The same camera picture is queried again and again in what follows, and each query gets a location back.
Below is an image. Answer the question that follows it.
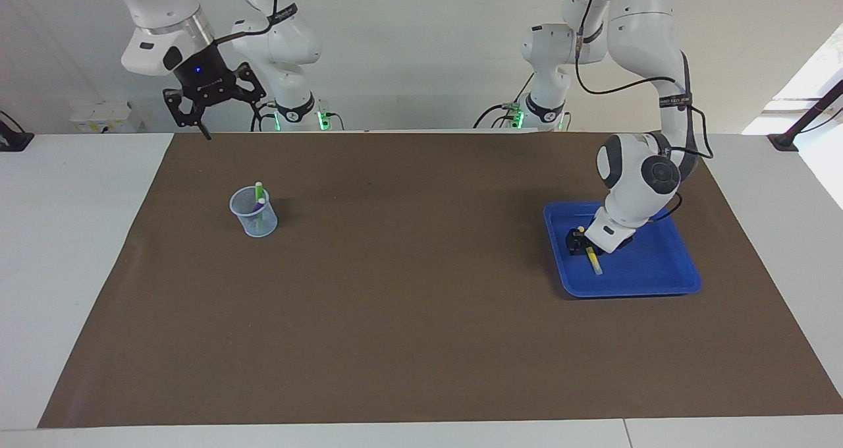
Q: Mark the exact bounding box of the translucent mesh pen cup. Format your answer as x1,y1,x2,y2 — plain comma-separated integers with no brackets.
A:
229,186,279,238

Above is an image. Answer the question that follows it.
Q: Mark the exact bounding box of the bright window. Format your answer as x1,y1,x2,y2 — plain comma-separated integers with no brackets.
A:
741,23,843,136

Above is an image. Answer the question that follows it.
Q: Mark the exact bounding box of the yellow marker pen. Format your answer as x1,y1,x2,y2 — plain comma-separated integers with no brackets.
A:
576,225,605,277

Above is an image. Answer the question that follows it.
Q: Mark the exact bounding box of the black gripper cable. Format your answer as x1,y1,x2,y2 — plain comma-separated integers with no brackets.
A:
196,0,282,47
572,0,717,225

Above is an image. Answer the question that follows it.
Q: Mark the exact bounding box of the black pole with base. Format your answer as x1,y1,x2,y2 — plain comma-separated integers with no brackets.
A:
767,79,843,152

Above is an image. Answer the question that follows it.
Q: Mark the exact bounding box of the black base cable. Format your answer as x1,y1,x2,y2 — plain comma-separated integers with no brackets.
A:
250,103,278,133
473,71,537,130

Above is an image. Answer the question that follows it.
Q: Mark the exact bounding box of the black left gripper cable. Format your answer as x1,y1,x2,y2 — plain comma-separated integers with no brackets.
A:
572,0,717,225

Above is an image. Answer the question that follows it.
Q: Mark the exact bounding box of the brown table mat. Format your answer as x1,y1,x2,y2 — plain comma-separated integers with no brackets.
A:
37,130,843,430

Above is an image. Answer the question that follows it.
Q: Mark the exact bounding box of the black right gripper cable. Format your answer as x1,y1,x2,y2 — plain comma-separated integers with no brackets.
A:
196,0,282,47

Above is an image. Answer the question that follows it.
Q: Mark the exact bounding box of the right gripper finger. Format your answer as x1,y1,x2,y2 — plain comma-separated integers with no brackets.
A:
229,61,269,114
162,88,213,142

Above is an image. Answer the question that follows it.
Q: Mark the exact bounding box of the black table clamp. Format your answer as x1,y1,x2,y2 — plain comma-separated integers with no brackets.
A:
0,110,35,153

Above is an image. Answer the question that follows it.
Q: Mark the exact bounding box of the white power strip box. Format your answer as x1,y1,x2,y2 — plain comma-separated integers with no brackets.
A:
68,100,144,134

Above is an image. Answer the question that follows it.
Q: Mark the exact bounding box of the blue plastic tray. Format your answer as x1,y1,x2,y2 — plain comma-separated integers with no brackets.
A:
543,200,703,299

